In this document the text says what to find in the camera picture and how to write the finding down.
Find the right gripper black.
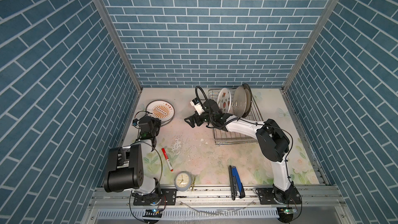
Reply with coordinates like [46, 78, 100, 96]
[183, 109, 215, 128]

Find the brown patterned plate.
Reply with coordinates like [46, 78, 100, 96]
[146, 100, 175, 118]

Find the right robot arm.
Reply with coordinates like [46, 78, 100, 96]
[184, 111, 294, 204]

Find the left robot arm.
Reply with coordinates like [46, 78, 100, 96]
[103, 115, 162, 198]

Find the grey plate in rack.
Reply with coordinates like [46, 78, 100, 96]
[232, 86, 247, 117]

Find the red marker pen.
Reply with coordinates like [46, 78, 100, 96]
[162, 148, 174, 172]

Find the watermelon pattern plate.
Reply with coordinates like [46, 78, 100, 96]
[217, 88, 232, 113]

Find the small grey clock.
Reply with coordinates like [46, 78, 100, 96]
[174, 171, 192, 192]

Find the black plate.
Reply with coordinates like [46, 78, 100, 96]
[242, 83, 252, 118]

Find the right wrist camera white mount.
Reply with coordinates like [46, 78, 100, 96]
[190, 97, 205, 116]

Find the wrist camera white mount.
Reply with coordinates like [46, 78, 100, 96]
[190, 97, 205, 116]
[132, 119, 140, 129]

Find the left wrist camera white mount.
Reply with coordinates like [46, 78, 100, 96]
[132, 119, 140, 129]

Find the metal wire dish rack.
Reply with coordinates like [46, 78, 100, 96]
[212, 93, 264, 145]

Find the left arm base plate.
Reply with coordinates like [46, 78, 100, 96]
[132, 188, 177, 206]

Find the aluminium front rail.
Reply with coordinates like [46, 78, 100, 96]
[88, 185, 347, 209]

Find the white perforated cable duct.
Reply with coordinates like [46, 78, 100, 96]
[97, 207, 279, 221]

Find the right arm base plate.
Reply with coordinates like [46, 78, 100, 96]
[255, 185, 302, 205]

